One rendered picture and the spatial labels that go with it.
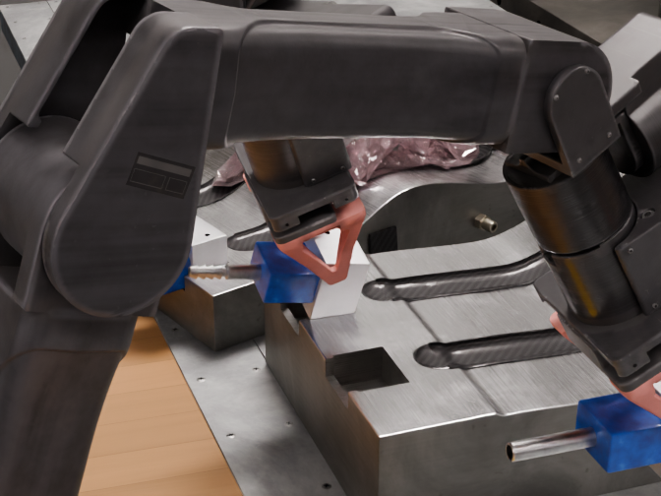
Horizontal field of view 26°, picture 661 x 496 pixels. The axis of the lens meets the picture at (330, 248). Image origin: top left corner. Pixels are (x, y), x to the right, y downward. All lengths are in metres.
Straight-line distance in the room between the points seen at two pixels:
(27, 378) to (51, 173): 0.09
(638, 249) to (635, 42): 0.11
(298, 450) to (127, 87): 0.57
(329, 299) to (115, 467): 0.20
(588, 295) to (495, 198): 0.58
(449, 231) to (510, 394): 0.36
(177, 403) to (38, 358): 0.56
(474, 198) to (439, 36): 0.69
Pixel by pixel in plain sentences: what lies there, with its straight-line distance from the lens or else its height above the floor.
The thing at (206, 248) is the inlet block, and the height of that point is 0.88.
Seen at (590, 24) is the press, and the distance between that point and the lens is 2.15.
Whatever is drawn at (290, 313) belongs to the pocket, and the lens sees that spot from 1.13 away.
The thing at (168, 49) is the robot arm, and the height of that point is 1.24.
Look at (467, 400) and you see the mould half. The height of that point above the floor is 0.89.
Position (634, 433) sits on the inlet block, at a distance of 0.87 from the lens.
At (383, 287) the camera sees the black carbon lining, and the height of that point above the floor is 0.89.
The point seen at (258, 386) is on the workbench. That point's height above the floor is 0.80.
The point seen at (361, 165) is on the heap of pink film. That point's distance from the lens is 1.32.
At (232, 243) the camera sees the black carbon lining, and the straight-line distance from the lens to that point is 1.29.
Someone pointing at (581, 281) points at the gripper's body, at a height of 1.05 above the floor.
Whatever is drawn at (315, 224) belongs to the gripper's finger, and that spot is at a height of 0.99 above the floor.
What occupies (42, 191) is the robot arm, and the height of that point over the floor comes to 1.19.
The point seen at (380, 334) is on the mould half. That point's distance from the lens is 1.07.
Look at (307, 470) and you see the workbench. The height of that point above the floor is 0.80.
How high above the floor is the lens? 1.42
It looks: 26 degrees down
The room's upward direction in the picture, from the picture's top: straight up
